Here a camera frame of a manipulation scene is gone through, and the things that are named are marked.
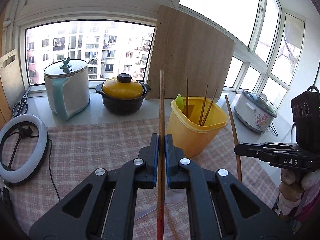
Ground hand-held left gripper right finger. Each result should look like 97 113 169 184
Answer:
164 134 294 240

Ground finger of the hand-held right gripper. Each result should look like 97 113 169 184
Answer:
234 142 278 165
262 142 302 152

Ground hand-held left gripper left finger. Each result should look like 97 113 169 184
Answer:
29 133 159 240

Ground yellow plastic container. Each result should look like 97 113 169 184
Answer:
167 96 229 158

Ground green plastic spoon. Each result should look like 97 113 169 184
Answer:
175 94 187 115

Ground bunch of wooden chopsticks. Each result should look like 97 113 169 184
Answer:
185 77 218 126

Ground person's right forearm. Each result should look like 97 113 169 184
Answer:
299 172 320 222

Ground person's right hand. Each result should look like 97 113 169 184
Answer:
272 167 304 215

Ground white floral slow cooker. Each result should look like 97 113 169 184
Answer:
234 89 278 133

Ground checked tablecloth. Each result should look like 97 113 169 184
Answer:
0 116 283 240

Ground black casserole with yellow lid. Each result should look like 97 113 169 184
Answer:
95 73 151 116

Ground large light wooden board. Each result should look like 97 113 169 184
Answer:
145 4 236 100

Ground apartment building outside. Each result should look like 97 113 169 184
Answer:
26 21 155 84

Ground black scissors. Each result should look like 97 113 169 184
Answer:
12 94 28 117

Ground slatted wooden board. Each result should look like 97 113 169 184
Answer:
0 82 13 129

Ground white pot with teal handle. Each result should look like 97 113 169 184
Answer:
44 58 91 121

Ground ring light black cable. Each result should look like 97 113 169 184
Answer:
47 139 62 202

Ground white ring light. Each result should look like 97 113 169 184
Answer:
0 114 48 186

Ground white window frame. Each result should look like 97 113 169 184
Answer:
0 0 307 95

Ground small cutting board with handle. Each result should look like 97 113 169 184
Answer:
0 49 27 110

